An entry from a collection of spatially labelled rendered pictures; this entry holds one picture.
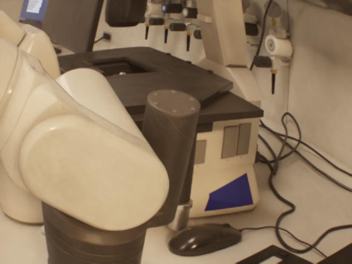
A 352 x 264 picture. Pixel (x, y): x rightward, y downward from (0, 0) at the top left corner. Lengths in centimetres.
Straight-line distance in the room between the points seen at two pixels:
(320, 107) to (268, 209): 40
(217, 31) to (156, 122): 53
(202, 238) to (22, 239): 27
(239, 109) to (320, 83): 52
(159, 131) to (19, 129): 12
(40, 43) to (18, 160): 40
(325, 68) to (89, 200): 93
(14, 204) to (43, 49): 24
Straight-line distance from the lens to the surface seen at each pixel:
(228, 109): 71
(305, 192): 97
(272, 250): 75
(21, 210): 76
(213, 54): 92
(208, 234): 74
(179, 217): 77
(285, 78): 133
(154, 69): 85
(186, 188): 76
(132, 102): 67
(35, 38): 69
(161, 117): 36
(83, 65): 85
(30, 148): 29
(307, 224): 85
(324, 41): 118
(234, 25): 89
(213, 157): 85
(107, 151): 31
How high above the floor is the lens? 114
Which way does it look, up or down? 19 degrees down
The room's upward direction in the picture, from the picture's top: 4 degrees clockwise
